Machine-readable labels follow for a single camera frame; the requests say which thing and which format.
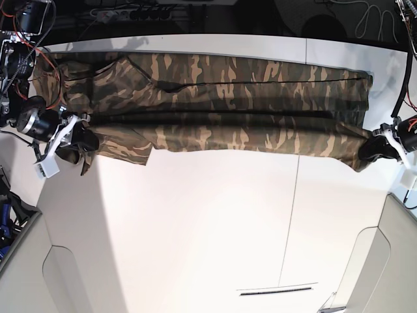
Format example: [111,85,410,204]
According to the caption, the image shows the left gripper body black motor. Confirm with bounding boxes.
[372,115,416,160]

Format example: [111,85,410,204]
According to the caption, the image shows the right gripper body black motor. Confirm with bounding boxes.
[16,109,92,154]

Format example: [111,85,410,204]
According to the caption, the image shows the camouflage T-shirt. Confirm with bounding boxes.
[33,52,373,171]

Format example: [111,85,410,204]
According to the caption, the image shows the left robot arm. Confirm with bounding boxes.
[358,1,416,162]

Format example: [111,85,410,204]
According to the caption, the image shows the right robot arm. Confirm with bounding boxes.
[1,1,99,162]

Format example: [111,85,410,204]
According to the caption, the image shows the blue black items bin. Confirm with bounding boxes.
[1,166,40,261]

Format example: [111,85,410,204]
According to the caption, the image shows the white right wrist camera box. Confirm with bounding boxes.
[34,155,59,179]

